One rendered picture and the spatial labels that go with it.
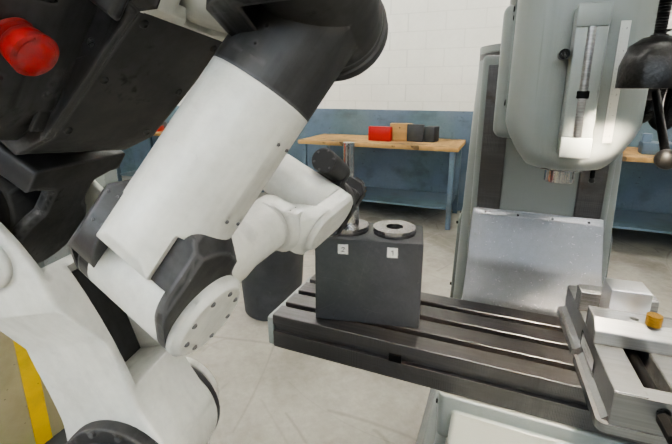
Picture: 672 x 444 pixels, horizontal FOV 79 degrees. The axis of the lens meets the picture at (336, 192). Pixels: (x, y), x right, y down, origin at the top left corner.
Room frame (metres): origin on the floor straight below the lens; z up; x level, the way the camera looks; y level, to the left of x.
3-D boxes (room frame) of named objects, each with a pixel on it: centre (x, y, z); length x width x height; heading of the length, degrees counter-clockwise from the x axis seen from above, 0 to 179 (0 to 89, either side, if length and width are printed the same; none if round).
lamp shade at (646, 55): (0.51, -0.39, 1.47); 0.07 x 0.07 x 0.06
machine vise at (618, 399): (0.62, -0.50, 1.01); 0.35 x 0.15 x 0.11; 160
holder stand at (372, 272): (0.82, -0.07, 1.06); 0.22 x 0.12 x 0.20; 79
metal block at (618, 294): (0.65, -0.51, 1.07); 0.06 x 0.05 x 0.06; 70
